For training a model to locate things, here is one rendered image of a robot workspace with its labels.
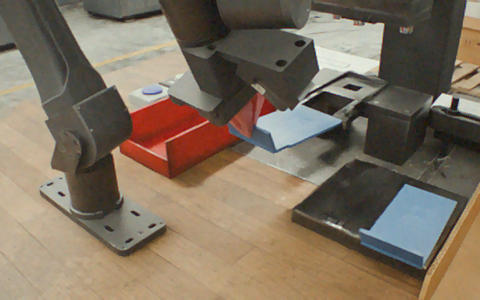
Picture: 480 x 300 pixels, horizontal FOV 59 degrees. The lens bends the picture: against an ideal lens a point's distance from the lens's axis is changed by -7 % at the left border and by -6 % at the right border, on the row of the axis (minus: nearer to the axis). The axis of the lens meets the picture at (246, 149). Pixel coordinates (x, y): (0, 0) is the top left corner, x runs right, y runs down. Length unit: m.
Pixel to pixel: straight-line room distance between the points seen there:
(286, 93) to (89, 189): 0.28
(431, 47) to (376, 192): 0.39
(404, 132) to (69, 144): 0.45
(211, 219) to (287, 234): 0.10
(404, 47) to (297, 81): 0.58
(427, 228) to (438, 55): 0.44
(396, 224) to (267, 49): 0.27
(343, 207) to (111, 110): 0.29
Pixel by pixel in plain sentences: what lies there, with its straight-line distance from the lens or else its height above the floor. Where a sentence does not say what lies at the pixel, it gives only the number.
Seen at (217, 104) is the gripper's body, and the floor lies 1.08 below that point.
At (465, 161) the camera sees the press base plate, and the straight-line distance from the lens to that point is 0.75.
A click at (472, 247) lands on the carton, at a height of 0.90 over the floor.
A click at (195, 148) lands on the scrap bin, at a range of 0.65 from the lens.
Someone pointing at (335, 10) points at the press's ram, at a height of 1.11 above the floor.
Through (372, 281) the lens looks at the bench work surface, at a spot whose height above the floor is 0.90.
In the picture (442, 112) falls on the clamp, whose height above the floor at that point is 0.97.
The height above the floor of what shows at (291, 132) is 1.00.
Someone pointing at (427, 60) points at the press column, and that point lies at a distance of 0.91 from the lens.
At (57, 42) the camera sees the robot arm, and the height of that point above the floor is 1.12.
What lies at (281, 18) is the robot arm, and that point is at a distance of 0.34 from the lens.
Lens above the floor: 1.24
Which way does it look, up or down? 29 degrees down
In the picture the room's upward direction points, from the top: straight up
